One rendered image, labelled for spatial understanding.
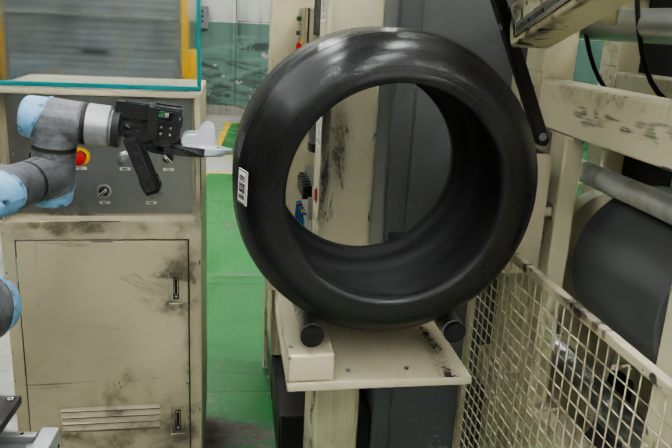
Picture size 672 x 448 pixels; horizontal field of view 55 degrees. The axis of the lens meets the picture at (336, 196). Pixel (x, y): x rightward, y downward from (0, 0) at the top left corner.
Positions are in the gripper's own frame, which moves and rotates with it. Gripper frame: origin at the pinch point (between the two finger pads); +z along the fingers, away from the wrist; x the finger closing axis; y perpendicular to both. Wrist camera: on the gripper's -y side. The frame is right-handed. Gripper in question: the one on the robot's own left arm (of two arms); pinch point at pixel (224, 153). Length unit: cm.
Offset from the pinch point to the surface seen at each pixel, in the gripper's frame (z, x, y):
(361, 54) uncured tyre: 20.2, -10.8, 22.2
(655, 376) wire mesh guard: 65, -44, -15
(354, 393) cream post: 42, 27, -64
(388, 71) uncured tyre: 25.0, -12.1, 20.3
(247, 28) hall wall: 24, 906, 13
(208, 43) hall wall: -30, 910, -18
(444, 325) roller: 46, -9, -26
